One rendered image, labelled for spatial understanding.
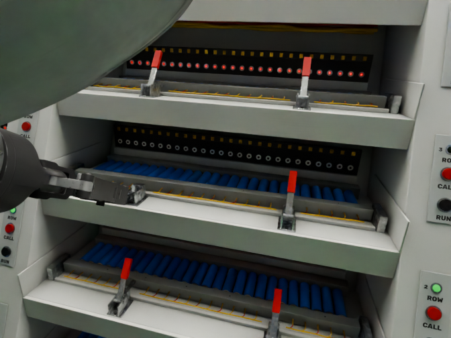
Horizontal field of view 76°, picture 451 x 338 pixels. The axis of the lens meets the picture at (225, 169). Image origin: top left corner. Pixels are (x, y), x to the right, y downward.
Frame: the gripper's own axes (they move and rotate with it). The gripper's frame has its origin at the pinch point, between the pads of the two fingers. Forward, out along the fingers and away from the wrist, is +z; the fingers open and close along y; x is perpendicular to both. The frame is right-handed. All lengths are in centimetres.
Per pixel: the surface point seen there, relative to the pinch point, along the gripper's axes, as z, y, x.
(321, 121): 4.9, 29.8, 15.9
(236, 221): 7.8, 18.7, -1.3
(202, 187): 11.9, 11.0, 3.8
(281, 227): 7.2, 25.9, -1.0
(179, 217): 6.9, 9.4, -2.1
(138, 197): 8.0, 1.0, 0.2
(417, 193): 5.6, 43.9, 6.6
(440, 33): 3, 45, 30
